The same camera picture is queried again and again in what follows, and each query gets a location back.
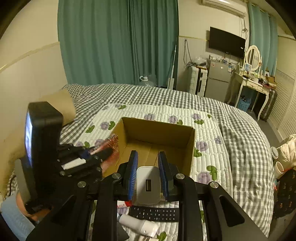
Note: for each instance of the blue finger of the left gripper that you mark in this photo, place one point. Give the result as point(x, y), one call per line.
point(103, 155)
point(85, 154)

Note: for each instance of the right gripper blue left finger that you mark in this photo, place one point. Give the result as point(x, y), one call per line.
point(116, 187)

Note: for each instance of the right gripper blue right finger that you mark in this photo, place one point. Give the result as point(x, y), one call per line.
point(179, 187)

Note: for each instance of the pink red packet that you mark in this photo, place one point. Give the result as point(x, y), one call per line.
point(110, 142)

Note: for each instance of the white Ugreen charger block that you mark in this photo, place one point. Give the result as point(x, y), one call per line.
point(148, 185)

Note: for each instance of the black remote control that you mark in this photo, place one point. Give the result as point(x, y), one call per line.
point(155, 214)

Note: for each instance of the white tube red cap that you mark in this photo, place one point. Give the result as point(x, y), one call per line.
point(128, 203)

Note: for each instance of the white floral quilted mat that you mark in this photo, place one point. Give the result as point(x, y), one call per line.
point(211, 159)

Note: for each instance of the white car charger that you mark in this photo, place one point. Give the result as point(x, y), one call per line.
point(143, 227)

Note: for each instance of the open cardboard box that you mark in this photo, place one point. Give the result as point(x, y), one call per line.
point(149, 138)

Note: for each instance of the grey checkered duvet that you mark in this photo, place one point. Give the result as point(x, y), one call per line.
point(230, 148)

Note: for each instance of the clear water jug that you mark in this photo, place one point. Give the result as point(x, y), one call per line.
point(146, 81)

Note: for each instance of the beige pillow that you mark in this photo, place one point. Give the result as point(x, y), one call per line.
point(38, 136)

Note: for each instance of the white mop pole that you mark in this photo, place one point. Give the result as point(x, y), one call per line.
point(171, 78)

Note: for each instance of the white paper cup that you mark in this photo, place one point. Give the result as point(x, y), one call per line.
point(278, 170)

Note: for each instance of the blue basket under table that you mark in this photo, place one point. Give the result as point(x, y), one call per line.
point(244, 103)

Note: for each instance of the white suitcase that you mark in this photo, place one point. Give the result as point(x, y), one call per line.
point(197, 80)

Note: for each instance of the cream puffer jacket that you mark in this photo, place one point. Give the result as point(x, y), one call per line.
point(286, 152)

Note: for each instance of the silver mini fridge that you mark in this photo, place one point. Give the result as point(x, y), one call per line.
point(219, 76)

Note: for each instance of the white louvred wardrobe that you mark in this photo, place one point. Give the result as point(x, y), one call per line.
point(282, 117)

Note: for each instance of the dark checkered suitcase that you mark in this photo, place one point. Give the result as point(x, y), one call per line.
point(269, 105)

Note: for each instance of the white dressing table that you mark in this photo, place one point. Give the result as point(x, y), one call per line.
point(250, 85)

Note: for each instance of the white oval vanity mirror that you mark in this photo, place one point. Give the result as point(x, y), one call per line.
point(252, 59)

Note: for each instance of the small green curtain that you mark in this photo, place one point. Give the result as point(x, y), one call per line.
point(264, 35)

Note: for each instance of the white air conditioner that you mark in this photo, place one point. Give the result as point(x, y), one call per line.
point(229, 6)

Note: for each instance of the black wall television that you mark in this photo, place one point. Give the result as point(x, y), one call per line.
point(226, 42)

